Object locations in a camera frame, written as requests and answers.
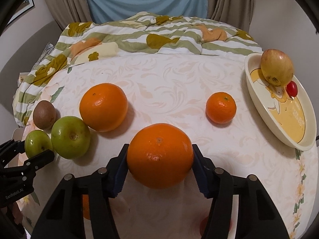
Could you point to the right beige curtain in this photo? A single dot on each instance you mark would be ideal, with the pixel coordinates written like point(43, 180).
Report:
point(237, 13)

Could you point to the cream duck print plate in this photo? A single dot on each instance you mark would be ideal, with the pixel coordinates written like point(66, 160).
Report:
point(292, 120)

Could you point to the left beige curtain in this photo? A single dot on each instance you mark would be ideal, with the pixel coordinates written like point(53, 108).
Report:
point(65, 12)

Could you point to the white floral tablecloth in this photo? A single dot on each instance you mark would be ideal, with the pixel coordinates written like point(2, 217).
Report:
point(174, 89)

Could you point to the yellow red apple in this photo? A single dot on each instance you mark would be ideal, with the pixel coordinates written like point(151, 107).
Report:
point(277, 68)

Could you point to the small mandarin front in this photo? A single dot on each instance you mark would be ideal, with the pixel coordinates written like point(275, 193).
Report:
point(86, 208)

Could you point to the beige curtain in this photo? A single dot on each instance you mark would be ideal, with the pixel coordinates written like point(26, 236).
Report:
point(65, 12)
point(237, 13)

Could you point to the framed landscape picture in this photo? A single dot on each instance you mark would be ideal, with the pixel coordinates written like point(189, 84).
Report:
point(24, 7)

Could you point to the brown kiwi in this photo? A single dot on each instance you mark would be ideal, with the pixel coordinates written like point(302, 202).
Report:
point(44, 115)

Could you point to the small mandarin near plate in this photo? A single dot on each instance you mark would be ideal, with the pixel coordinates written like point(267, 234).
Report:
point(221, 108)

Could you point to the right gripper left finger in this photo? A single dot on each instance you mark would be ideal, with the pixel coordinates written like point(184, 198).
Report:
point(117, 169)

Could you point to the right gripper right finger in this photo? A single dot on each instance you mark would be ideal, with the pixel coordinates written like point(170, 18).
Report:
point(203, 169)

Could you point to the green striped floral duvet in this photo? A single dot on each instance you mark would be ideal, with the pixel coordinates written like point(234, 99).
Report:
point(144, 32)

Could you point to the large orange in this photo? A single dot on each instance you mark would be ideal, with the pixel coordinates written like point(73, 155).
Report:
point(160, 156)
point(104, 107)

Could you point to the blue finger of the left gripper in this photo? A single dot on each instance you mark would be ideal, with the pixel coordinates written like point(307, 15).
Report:
point(9, 150)

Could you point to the grey headboard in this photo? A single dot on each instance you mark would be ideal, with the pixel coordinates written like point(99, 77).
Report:
point(24, 59)

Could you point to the green apple one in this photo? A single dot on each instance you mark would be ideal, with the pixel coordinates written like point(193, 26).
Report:
point(37, 142)
point(70, 137)

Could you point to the red cherry tomato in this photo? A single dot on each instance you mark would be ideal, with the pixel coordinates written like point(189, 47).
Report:
point(292, 89)
point(203, 225)

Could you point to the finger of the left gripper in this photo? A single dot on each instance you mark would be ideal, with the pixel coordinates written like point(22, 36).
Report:
point(39, 161)

